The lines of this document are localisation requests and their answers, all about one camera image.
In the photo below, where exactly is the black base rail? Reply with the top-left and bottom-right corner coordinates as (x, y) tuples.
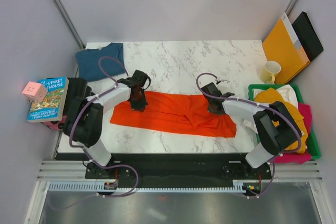
(56, 152), (271, 192)

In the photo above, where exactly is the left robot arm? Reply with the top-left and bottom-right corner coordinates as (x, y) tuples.
(63, 70), (151, 178)

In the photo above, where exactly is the magenta t-shirt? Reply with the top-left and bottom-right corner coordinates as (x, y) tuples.
(275, 103), (312, 164)

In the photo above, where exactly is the mustard yellow t-shirt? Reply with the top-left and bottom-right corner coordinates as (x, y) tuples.
(254, 85), (308, 154)

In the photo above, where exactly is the pink cube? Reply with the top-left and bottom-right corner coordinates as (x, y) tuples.
(22, 81), (48, 102)

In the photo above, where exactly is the white slotted cable duct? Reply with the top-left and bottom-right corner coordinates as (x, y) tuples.
(48, 181), (246, 193)

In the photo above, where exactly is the yellow mug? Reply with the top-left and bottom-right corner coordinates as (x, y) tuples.
(260, 61), (281, 84)

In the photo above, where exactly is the green plastic tray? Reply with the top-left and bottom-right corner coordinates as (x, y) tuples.
(248, 84), (321, 159)

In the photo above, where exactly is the black flat box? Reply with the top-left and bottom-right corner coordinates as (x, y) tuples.
(292, 12), (324, 61)

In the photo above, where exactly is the folded blue t-shirt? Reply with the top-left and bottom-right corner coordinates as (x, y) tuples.
(76, 43), (125, 82)

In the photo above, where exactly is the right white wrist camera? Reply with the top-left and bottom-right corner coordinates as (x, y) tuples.
(215, 78), (230, 84)

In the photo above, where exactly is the orange folder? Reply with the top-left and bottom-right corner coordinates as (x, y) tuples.
(262, 13), (310, 84)

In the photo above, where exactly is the blue treehouse book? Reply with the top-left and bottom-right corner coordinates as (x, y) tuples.
(27, 77), (69, 123)

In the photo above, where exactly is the white t-shirt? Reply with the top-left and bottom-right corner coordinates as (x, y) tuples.
(249, 84), (299, 117)

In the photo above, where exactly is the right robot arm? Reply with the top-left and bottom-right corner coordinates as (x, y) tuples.
(200, 83), (302, 179)

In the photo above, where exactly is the black pink roller organizer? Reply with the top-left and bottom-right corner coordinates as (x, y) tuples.
(42, 77), (94, 131)

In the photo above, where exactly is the orange t-shirt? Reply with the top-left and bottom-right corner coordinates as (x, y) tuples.
(110, 91), (237, 138)

